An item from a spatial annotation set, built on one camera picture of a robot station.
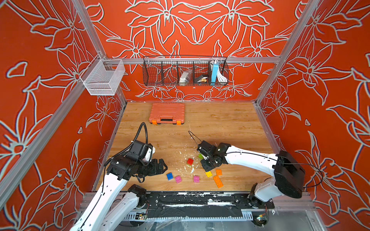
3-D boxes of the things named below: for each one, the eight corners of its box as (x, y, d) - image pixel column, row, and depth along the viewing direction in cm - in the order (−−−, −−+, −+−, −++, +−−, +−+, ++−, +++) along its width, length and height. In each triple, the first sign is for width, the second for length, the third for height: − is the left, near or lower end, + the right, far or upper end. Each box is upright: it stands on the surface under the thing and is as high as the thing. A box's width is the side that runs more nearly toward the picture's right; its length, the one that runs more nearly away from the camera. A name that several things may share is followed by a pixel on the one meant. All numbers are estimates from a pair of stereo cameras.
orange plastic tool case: (149, 124, 107) (148, 120, 103) (153, 106, 119) (151, 102, 115) (184, 124, 106) (184, 120, 103) (184, 106, 119) (184, 102, 115)
